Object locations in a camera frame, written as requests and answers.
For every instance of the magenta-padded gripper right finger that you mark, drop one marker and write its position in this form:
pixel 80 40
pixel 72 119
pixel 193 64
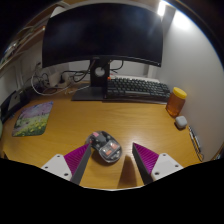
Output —
pixel 165 165

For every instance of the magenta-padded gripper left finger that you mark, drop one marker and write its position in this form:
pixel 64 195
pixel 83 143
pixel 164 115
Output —
pixel 56 165

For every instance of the transparent grey computer mouse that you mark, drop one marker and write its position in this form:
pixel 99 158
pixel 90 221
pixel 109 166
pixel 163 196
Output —
pixel 107 147

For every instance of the flower landscape print mouse pad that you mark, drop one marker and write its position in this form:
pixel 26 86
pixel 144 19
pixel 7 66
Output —
pixel 33 119

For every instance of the white earbuds case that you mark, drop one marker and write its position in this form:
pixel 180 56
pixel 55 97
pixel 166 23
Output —
pixel 181 122

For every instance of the amber jar with yellow lid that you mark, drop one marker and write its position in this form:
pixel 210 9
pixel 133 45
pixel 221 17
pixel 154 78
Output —
pixel 175 102

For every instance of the black dock box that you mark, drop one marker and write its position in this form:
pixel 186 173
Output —
pixel 26 98

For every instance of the silver mini computer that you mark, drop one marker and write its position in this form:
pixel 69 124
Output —
pixel 14 101

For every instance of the dark grey mechanical keyboard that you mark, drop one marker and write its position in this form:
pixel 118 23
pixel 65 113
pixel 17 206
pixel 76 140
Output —
pixel 138 88

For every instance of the white power strip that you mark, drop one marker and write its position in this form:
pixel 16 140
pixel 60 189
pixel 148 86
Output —
pixel 57 80

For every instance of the black curved computer monitor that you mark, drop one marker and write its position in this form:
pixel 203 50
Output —
pixel 100 33

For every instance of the pens by the wall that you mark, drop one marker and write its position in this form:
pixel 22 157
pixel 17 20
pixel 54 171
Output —
pixel 195 141

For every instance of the wooden wall shelf unit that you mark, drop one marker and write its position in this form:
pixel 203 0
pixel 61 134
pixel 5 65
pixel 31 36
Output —
pixel 20 46

